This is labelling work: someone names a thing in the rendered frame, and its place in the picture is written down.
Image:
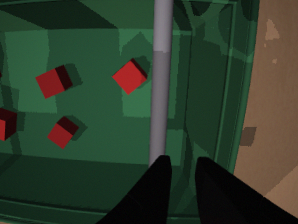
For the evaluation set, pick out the green plastic tray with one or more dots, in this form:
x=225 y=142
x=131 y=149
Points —
x=212 y=59

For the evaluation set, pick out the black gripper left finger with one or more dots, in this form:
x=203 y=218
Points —
x=147 y=202

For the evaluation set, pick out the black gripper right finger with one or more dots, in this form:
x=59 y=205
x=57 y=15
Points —
x=224 y=199

